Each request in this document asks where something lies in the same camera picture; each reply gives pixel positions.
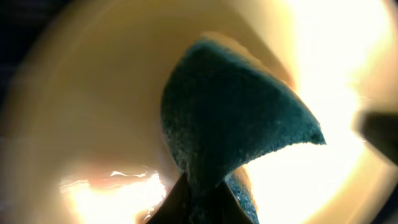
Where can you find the green yellow sponge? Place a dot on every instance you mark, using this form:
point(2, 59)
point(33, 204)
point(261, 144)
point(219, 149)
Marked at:
point(221, 108)

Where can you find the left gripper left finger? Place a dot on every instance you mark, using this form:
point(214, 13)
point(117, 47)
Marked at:
point(176, 207)

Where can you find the yellow plate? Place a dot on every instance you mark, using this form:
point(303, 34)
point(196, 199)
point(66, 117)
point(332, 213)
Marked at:
point(82, 120)

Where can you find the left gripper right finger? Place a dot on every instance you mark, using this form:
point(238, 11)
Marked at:
point(228, 210)

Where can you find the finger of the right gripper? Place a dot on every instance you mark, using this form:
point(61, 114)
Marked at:
point(379, 128)

